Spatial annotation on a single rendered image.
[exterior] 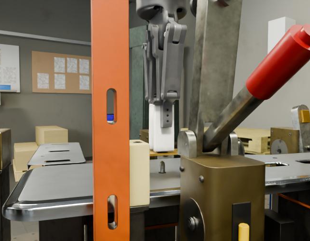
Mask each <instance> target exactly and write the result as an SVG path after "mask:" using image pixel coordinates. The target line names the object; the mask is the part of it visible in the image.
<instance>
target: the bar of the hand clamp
mask: <svg viewBox="0 0 310 241"><path fill-rule="evenodd" d="M242 1H243V0H190V10H191V12H192V14H193V15H194V16H195V17H196V27H195V41H194V54H193V68H192V81H191V94H190V108H189V121H188V131H193V132H194V134H195V136H196V141H197V157H198V156H202V148H203V136H204V124H205V123H207V122H214V121H215V120H216V119H217V117H218V116H219V115H220V114H221V113H222V112H223V110H224V109H225V108H226V107H227V106H228V105H229V103H230V102H231V101H232V99H233V87H234V77H235V68H236V58H237V49H238V39H239V30H240V20H241V11H242ZM228 139H229V136H227V137H226V138H225V139H224V140H223V141H222V142H221V144H220V145H219V146H218V147H217V148H216V149H215V150H214V151H212V153H215V154H218V155H227V148H228Z"/></svg>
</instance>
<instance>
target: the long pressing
mask: <svg viewBox="0 0 310 241"><path fill-rule="evenodd" d="M244 156H245V157H248V158H252V159H255V160H258V161H262V162H265V164H266V165H267V164H281V165H284V166H275V167H266V178H265V195H269V194H277V193H286V192H294V191H302V190H310V164H304V163H301V162H310V153H289V154H274V155H254V154H245V155H244ZM161 161H163V162H165V173H164V174H161V173H159V172H160V162H161ZM179 167H180V158H169V159H154V160H150V203H149V204H148V205H149V208H156V207H165V206H173V205H180V169H179ZM2 215H3V217H5V218H7V219H9V220H14V221H41V220H49V219H61V218H69V217H78V216H86V215H93V163H90V164H67V165H51V166H42V167H38V168H34V169H31V170H28V171H26V172H25V173H24V174H23V175H22V177H21V178H20V180H19V182H18V183H17V185H16V186H15V188H14V189H13V191H12V192H11V194H10V195H9V197H8V199H7V200H6V202H5V203H4V205H3V207H2Z"/></svg>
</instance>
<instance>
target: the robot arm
mask: <svg viewBox="0 0 310 241"><path fill-rule="evenodd" d="M187 5H188V0H136V13H137V15H138V16H139V17H140V18H141V19H143V20H146V21H147V22H148V23H149V25H148V30H146V33H145V41H146V44H144V43H143V45H142V49H143V55H144V78H145V99H146V101H148V102H149V145H150V150H154V151H155V152H171V151H174V104H175V101H176V100H179V99H180V93H181V80H182V66H183V53H184V42H185V38H186V33H187V26H186V25H181V24H178V20H180V19H182V18H184V17H185V16H186V14H187Z"/></svg>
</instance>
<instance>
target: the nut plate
mask: <svg viewBox="0 0 310 241"><path fill-rule="evenodd" d="M160 155H177V149H174V151H171V152H155V151H154V150H150V156H160Z"/></svg>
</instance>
